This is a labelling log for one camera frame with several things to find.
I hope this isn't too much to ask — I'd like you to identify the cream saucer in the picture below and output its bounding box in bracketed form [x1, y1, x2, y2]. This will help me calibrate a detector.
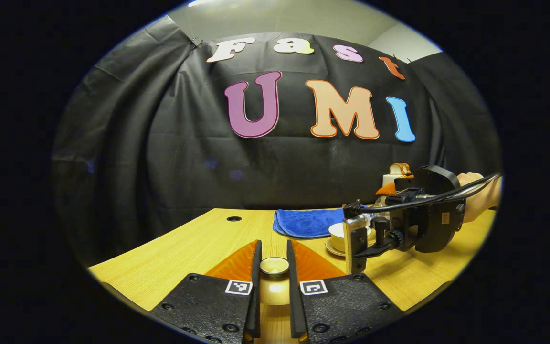
[325, 238, 347, 257]

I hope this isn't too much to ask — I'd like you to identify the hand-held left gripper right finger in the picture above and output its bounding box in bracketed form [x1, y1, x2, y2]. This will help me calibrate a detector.
[286, 239, 404, 344]

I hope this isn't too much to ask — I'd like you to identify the black backdrop cloth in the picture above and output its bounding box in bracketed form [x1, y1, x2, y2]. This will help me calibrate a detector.
[51, 21, 502, 266]

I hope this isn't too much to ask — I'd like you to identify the cream teacup lid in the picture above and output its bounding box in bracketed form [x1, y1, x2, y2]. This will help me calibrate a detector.
[259, 257, 291, 306]

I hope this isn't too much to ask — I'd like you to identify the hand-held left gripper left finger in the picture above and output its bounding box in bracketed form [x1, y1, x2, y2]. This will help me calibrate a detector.
[148, 239, 263, 344]

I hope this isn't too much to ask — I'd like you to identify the clear water bottle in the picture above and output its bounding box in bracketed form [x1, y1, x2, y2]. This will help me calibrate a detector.
[370, 193, 395, 225]

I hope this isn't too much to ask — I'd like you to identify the blue towel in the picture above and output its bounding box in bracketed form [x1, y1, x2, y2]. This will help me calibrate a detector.
[273, 208, 347, 239]

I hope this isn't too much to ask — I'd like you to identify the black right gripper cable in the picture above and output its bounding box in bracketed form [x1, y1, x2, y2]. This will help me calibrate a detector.
[347, 173, 501, 214]

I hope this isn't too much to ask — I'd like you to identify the cream teacup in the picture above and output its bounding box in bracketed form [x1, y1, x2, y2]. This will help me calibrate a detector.
[328, 222, 376, 252]

